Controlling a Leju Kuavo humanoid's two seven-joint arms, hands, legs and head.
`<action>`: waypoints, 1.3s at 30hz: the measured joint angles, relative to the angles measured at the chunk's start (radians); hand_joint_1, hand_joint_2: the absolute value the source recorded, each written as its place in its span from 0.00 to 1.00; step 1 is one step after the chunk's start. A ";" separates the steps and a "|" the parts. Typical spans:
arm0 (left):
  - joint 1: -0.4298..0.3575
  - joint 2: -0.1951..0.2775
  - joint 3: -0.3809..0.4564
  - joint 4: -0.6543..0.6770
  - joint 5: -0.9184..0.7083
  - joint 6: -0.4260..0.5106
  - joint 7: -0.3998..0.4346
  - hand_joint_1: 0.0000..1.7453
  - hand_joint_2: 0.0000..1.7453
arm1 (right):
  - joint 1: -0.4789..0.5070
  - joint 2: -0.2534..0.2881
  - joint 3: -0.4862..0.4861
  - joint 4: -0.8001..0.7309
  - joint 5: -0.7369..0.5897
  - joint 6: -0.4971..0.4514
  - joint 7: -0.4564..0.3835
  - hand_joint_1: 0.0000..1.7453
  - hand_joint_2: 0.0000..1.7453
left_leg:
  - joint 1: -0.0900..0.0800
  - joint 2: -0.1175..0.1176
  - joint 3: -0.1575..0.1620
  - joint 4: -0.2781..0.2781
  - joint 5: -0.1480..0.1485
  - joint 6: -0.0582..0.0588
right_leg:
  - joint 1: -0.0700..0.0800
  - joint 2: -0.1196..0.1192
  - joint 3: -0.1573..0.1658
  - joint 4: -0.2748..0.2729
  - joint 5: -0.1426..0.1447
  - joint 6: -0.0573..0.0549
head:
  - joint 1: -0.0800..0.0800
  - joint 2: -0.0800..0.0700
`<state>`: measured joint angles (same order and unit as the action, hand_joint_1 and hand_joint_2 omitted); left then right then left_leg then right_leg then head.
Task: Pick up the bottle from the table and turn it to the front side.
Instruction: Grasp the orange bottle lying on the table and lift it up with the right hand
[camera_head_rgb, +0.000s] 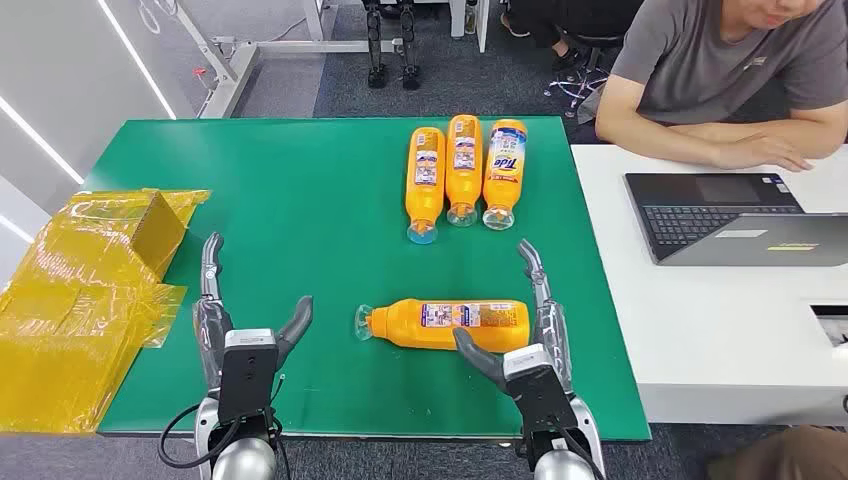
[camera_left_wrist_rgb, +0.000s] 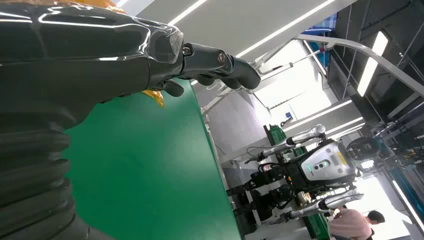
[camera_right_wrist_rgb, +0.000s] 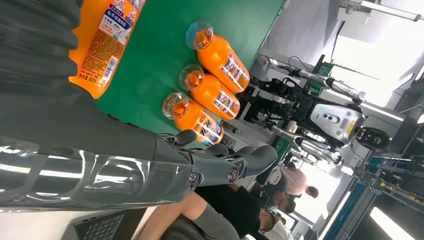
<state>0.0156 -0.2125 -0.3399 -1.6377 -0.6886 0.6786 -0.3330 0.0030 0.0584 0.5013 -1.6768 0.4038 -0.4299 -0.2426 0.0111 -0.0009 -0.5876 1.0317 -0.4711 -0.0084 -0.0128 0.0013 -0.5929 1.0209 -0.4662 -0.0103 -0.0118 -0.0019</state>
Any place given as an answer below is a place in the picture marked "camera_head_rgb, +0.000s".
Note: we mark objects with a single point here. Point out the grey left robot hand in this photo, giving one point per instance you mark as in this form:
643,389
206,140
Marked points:
210,331

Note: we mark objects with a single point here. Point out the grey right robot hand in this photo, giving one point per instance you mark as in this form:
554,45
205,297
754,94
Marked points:
553,331

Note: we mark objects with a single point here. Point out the orange Tide detergent bottle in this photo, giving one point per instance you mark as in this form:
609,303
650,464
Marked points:
503,189

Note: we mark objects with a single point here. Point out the orange detergent bottle blue cap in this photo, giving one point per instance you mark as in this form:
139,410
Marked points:
424,199

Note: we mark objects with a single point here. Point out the yellow film wrapped cardboard box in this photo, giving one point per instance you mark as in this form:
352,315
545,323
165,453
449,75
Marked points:
79,311

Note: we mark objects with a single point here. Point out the white desk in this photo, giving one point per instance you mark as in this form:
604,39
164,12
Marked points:
702,331

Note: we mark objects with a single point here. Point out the green table mat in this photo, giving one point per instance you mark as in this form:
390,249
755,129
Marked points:
298,199

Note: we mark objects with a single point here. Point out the dark grey laptop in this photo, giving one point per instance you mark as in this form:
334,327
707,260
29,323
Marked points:
702,218

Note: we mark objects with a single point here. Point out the office chair base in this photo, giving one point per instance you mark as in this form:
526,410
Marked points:
583,83

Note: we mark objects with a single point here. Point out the brown rounded object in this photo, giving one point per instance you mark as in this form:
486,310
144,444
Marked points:
788,457

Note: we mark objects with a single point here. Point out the person with black shoes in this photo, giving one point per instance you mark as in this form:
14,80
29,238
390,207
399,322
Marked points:
550,16

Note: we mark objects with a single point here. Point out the black robot leg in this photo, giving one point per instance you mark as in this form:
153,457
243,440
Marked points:
376,46
409,46

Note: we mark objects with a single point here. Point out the white furniture leg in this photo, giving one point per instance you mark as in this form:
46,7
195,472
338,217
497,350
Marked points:
482,20

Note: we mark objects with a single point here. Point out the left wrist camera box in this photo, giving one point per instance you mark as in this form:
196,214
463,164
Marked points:
246,378

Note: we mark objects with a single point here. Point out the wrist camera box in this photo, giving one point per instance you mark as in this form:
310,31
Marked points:
540,391
246,378

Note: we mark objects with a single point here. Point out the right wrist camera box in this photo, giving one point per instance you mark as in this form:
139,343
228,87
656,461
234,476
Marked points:
540,391

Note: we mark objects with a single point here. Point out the white metal frame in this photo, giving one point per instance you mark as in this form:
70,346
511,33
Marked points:
238,60

